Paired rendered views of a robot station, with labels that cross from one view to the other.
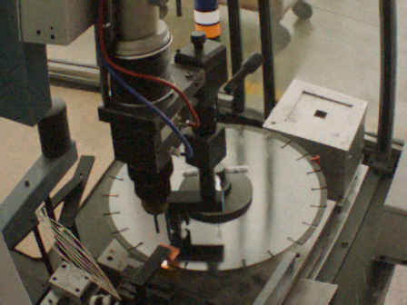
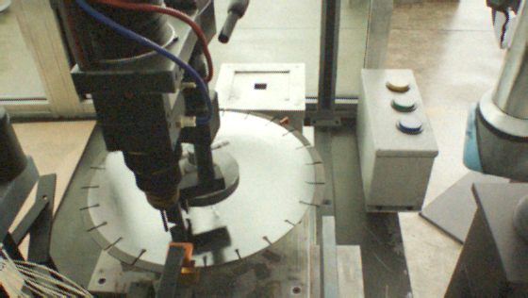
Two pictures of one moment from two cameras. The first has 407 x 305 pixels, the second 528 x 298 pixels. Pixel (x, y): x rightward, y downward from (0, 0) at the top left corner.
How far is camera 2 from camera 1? 0.46 m
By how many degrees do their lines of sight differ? 17
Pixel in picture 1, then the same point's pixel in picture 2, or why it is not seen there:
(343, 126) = (289, 90)
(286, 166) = (257, 134)
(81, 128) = not seen: hidden behind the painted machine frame
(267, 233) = (274, 202)
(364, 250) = (353, 204)
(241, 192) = (227, 167)
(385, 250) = (383, 199)
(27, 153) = not seen: outside the picture
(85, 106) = (24, 137)
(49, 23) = not seen: outside the picture
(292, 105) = (230, 85)
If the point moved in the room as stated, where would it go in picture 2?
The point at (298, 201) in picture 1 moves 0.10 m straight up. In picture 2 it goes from (288, 162) to (288, 105)
